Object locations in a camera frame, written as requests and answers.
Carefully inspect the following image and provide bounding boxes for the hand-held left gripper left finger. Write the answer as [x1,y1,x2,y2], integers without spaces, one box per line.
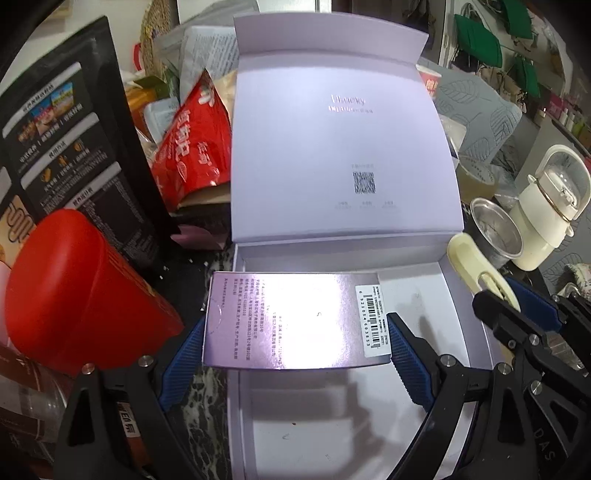
[55,318,208,480]

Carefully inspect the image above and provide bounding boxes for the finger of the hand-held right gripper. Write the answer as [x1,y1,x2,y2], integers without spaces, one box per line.
[505,276,568,335]
[472,290,562,366]

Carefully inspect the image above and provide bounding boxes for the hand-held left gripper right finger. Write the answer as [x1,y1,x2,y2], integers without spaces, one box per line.
[387,312,529,480]

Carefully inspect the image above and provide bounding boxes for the cream plastic tool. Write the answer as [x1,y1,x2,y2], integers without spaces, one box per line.
[447,233,521,311]

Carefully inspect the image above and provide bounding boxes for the shiny purple carton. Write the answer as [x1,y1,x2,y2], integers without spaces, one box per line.
[202,271,394,371]

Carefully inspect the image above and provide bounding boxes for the lilac gift box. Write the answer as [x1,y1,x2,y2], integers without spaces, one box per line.
[228,14,505,480]

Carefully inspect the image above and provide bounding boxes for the grey leaf-pattern chair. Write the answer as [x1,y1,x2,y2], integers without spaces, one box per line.
[541,226,591,297]
[418,62,525,168]

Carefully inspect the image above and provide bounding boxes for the small steel bowl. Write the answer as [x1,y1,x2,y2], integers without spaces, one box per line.
[470,198,525,269]

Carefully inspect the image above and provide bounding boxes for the red canister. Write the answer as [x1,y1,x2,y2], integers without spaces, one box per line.
[4,209,185,377]

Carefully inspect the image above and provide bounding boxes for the brown spice jar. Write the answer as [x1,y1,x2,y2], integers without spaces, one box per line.
[0,351,75,462]

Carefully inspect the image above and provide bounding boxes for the row of bottles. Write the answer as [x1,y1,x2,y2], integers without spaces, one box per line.
[538,88,591,151]

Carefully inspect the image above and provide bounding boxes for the red snack bag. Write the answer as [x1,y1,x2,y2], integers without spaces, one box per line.
[151,69,233,214]

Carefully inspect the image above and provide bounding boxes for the small green tote bag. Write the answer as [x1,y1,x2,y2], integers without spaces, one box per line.
[514,55,541,98]

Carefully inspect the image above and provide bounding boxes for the red paper cup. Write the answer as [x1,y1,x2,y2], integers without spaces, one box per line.
[416,64,444,100]

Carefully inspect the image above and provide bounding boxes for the black printed snack bag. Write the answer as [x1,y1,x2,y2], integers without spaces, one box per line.
[0,16,182,274]

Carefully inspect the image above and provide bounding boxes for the large green tote bag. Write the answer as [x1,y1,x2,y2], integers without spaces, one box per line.
[454,14,503,66]

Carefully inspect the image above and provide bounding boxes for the printed paper leaflet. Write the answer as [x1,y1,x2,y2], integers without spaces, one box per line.
[179,27,241,100]

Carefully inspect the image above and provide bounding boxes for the grey zip bag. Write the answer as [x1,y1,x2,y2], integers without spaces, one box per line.
[154,28,185,70]

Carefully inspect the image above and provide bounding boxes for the woven straw mat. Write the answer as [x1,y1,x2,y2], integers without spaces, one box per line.
[141,0,182,75]

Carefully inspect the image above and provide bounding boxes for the cream water bottle with handle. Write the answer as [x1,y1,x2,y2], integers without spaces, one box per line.
[510,144,591,272]

